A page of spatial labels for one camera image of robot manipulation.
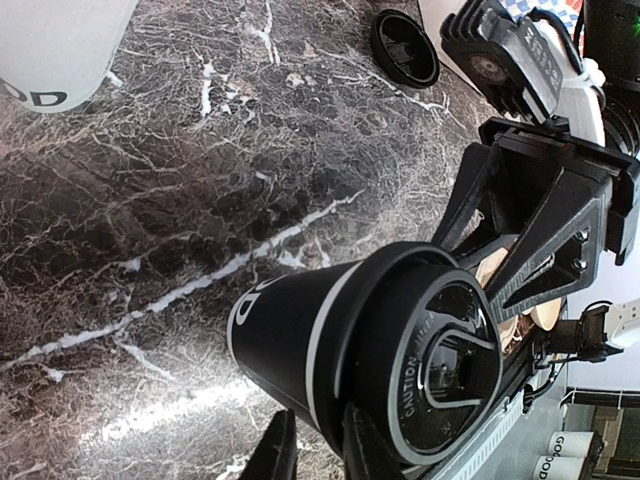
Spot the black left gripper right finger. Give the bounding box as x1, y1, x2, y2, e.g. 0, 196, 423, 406
342, 402, 404, 480

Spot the blue checkered paper bag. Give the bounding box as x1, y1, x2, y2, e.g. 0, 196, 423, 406
417, 0, 586, 66

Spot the brown cardboard cup carrier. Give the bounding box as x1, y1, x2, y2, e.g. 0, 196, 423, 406
475, 247, 565, 356

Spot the white slotted cable duct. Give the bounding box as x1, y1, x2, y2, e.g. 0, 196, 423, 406
425, 391, 524, 480

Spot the stack of black lids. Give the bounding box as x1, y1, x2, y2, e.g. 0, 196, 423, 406
370, 9, 440, 89

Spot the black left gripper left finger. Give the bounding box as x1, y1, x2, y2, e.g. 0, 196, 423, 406
239, 409, 298, 480

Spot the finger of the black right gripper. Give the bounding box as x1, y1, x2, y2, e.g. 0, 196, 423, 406
485, 174, 611, 322
432, 143, 519, 260

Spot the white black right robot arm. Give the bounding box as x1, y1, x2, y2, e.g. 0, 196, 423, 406
433, 1, 639, 322

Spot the white cup holding straws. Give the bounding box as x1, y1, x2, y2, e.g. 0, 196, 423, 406
1, 0, 137, 114

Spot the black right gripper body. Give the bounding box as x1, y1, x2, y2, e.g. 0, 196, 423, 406
479, 117, 639, 265

